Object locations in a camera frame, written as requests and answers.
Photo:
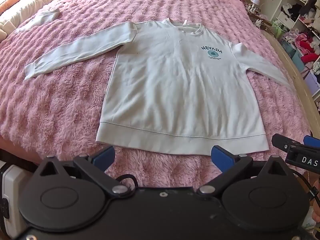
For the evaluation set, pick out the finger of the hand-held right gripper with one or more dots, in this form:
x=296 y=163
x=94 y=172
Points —
x=312 y=141
x=282 y=141

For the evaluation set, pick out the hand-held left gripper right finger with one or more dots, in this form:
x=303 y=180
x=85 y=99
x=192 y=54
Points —
x=222 y=157

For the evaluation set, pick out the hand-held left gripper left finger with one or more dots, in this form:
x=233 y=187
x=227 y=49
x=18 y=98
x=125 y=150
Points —
x=105 y=157

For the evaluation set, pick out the white printed sweatshirt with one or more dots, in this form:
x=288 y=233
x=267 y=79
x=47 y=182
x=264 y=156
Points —
x=175 y=80

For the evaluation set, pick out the pile of colourful clothes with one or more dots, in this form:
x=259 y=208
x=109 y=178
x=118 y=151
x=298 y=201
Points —
x=303 y=45

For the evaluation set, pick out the person's right hand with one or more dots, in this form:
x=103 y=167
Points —
x=317 y=213

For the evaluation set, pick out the pink fluffy blanket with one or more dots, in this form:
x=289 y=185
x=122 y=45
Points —
x=62 y=100

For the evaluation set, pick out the white plastic box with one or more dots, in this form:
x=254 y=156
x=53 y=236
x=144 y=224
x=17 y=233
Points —
x=12 y=195

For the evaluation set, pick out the green plastic basket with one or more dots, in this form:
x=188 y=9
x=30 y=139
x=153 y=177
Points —
x=279 y=28

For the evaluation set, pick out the white open wardrobe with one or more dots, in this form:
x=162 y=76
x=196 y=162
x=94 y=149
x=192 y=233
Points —
x=292 y=17

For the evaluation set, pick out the small white lamp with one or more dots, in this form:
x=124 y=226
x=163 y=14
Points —
x=255 y=2

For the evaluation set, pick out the white ribbed cloth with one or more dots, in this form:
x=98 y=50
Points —
x=42 y=17

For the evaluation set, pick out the white bedding roll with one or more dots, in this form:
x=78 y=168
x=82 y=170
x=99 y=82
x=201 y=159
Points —
x=30 y=7

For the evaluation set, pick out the orange pillow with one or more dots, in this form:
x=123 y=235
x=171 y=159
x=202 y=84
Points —
x=10 y=3

